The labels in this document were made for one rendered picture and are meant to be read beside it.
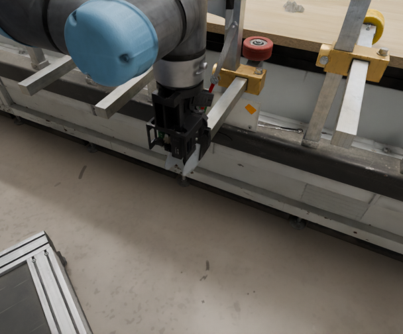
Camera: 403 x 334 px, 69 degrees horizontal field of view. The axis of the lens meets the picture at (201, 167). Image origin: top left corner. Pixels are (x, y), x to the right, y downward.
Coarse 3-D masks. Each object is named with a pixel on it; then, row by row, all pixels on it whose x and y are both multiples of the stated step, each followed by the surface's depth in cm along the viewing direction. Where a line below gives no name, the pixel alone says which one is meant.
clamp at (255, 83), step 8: (216, 64) 78; (240, 64) 78; (224, 72) 77; (232, 72) 76; (240, 72) 75; (248, 72) 75; (264, 72) 75; (224, 80) 78; (232, 80) 77; (248, 80) 75; (256, 80) 74; (264, 80) 78; (248, 88) 77; (256, 88) 76
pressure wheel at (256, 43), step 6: (252, 36) 82; (258, 36) 82; (246, 42) 79; (252, 42) 79; (258, 42) 79; (264, 42) 79; (270, 42) 79; (246, 48) 78; (252, 48) 77; (258, 48) 77; (264, 48) 77; (270, 48) 78; (246, 54) 79; (252, 54) 78; (258, 54) 78; (264, 54) 78; (270, 54) 80; (258, 60) 79
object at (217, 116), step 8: (248, 64) 80; (256, 64) 80; (240, 80) 74; (232, 88) 72; (240, 88) 72; (224, 96) 69; (232, 96) 69; (240, 96) 74; (216, 104) 67; (224, 104) 67; (232, 104) 69; (216, 112) 65; (224, 112) 65; (208, 120) 63; (216, 120) 63; (224, 120) 67; (216, 128) 64
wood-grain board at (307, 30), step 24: (264, 0) 104; (312, 0) 104; (336, 0) 104; (384, 0) 104; (216, 24) 90; (264, 24) 89; (288, 24) 89; (312, 24) 89; (336, 24) 89; (384, 24) 89; (312, 48) 82
